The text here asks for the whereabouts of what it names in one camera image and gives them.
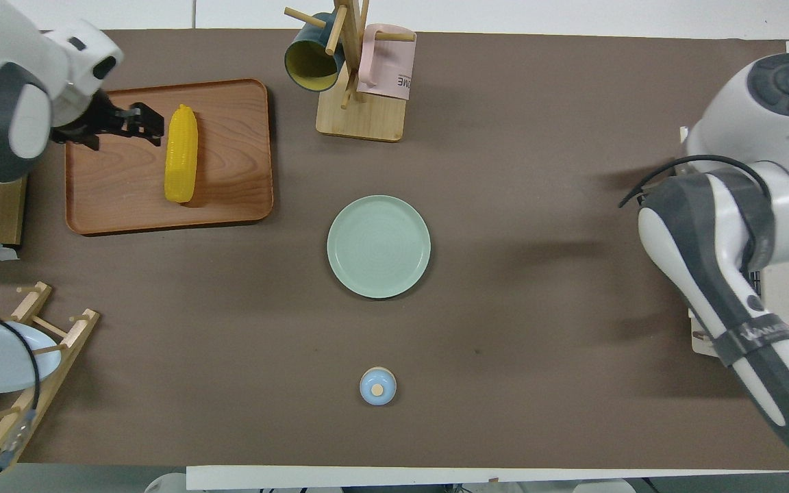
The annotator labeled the brown wooden tray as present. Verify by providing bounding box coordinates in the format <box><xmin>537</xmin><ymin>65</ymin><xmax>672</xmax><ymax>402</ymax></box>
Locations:
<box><xmin>64</xmin><ymin>78</ymin><xmax>275</xmax><ymax>237</ymax></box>

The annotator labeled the wooden plate rack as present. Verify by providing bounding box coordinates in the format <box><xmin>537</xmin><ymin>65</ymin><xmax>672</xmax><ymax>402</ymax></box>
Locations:
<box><xmin>0</xmin><ymin>281</ymin><xmax>101</xmax><ymax>488</ymax></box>

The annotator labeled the large brown table mat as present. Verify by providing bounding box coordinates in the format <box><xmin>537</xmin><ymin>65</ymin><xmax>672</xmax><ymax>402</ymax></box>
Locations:
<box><xmin>0</xmin><ymin>29</ymin><xmax>789</xmax><ymax>475</ymax></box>

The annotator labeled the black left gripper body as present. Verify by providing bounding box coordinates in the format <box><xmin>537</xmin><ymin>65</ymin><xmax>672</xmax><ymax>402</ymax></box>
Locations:
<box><xmin>52</xmin><ymin>92</ymin><xmax>134</xmax><ymax>150</ymax></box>

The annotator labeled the pale green plate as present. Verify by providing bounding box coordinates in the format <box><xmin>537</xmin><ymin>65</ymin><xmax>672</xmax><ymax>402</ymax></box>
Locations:
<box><xmin>327</xmin><ymin>195</ymin><xmax>431</xmax><ymax>299</ymax></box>

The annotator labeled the yellow corn cob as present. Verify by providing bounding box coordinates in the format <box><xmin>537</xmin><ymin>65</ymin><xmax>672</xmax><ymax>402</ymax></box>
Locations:
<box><xmin>164</xmin><ymin>104</ymin><xmax>199</xmax><ymax>204</ymax></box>

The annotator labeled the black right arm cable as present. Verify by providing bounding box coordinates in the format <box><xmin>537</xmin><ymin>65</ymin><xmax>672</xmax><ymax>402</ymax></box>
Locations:
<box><xmin>617</xmin><ymin>155</ymin><xmax>779</xmax><ymax>210</ymax></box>

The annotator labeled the blue bell with wooden knob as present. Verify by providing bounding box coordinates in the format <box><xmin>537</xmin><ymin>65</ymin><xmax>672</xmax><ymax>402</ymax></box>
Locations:
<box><xmin>359</xmin><ymin>366</ymin><xmax>398</xmax><ymax>406</ymax></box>

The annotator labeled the dark blue mug yellow inside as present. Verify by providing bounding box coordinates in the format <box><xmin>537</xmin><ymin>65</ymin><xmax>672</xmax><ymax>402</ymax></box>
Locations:
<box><xmin>284</xmin><ymin>15</ymin><xmax>346</xmax><ymax>93</ymax></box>

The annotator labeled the pink mug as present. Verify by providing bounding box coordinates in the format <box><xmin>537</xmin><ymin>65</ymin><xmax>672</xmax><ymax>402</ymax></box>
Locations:
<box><xmin>357</xmin><ymin>23</ymin><xmax>417</xmax><ymax>102</ymax></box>

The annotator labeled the wooden mug tree stand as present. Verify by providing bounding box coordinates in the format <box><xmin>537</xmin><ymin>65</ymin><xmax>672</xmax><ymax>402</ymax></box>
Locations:
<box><xmin>284</xmin><ymin>0</ymin><xmax>417</xmax><ymax>143</ymax></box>

